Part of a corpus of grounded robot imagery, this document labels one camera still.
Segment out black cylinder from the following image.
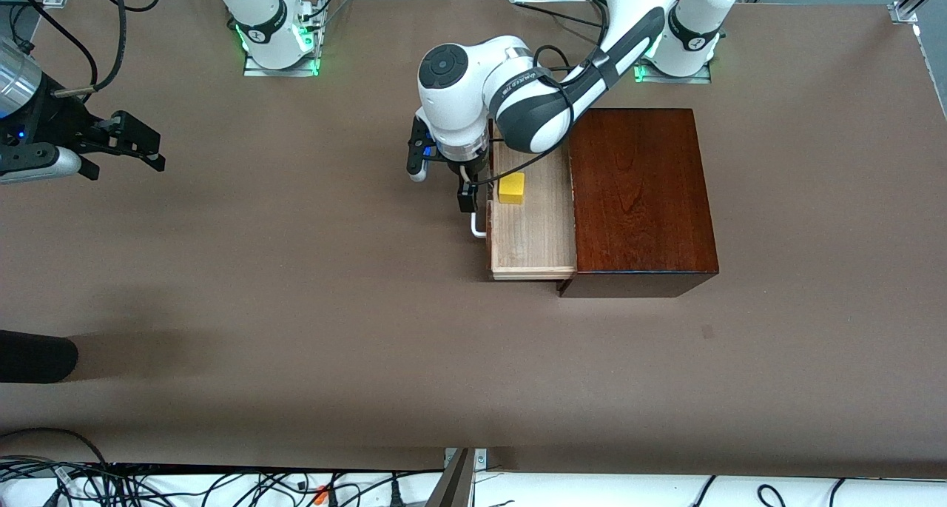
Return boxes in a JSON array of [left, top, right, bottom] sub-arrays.
[[0, 329, 79, 384]]

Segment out yellow block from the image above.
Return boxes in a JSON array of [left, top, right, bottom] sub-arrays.
[[497, 171, 527, 206]]

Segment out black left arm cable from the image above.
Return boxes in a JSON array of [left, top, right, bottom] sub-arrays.
[[533, 44, 615, 123]]

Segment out aluminium frame post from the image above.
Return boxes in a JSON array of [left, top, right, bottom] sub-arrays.
[[425, 448, 489, 507]]

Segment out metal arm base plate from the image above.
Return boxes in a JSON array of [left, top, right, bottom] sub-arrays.
[[243, 0, 320, 77], [635, 56, 712, 84]]

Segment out black cable across table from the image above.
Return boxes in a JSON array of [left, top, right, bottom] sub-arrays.
[[514, 0, 604, 30]]

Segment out dark brown wooden cabinet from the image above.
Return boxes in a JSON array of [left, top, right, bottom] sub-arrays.
[[559, 108, 721, 299]]

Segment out light wood drawer white handle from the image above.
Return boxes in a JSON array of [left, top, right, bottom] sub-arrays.
[[471, 118, 579, 281]]

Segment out black looped cable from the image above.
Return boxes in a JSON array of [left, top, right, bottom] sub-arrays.
[[0, 427, 108, 467]]

